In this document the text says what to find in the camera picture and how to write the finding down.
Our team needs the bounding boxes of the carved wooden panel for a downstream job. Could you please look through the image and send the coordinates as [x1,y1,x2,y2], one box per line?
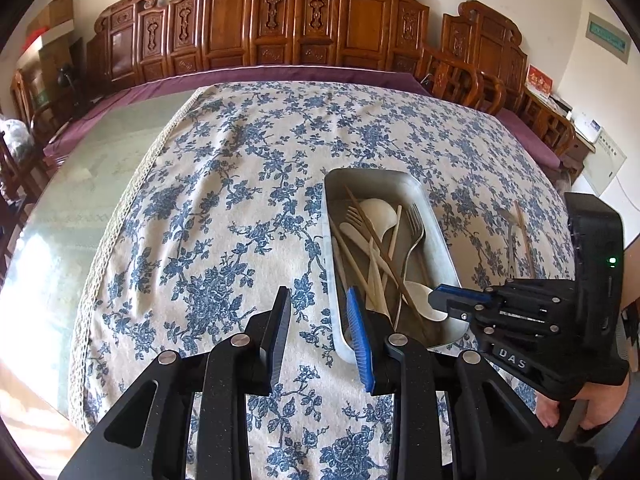
[440,0,530,92]
[295,0,432,75]
[167,0,301,75]
[92,0,171,95]

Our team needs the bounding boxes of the white desktop device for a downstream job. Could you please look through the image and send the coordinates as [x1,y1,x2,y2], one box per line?
[570,107,610,143]

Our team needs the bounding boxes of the white wall box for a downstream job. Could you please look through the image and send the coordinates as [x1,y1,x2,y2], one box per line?
[582,129,628,211]

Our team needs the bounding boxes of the white and red box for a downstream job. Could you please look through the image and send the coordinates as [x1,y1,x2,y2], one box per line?
[21,22,77,53]

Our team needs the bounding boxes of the person's right hand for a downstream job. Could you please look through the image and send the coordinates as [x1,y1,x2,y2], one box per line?
[536,380,630,443]

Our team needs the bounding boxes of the wooden chopstick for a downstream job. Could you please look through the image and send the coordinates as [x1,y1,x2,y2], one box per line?
[514,201,535,277]
[386,204,403,271]
[346,185,428,326]
[329,217,371,308]
[366,237,381,311]

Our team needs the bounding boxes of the cardboard boxes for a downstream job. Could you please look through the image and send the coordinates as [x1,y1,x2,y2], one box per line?
[10,37,88,128]

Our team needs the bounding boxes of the red gift box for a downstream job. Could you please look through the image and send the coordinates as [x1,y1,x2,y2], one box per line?
[527,64,556,97]

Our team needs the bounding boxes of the green wall sign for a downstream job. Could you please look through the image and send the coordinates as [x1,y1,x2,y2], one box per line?
[585,11,632,64]

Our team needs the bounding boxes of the blue floral tablecloth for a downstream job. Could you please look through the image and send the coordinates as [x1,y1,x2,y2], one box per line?
[67,80,576,480]

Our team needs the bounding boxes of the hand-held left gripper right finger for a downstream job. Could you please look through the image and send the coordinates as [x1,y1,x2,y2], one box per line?
[346,286,581,480]

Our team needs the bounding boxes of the brown cardboard box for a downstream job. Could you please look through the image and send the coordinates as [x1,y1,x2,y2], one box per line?
[24,0,76,36]

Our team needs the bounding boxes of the metal utensil tray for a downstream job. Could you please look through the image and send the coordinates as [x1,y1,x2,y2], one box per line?
[322,167,471,365]

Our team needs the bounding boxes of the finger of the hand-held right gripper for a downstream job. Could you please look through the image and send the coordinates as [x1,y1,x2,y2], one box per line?
[428,280,576,312]
[445,305,576,339]

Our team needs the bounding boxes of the carved wooden chair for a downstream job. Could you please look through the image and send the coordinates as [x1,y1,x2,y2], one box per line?
[419,46,507,117]
[517,87,577,161]

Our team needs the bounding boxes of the clear plastic bag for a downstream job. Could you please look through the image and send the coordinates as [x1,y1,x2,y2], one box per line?
[0,117,35,161]

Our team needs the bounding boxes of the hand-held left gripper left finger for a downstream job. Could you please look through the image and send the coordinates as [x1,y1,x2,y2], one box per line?
[57,286,292,480]

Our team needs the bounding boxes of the dark wooden chair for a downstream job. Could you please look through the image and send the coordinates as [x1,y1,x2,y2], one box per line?
[0,130,36,251]

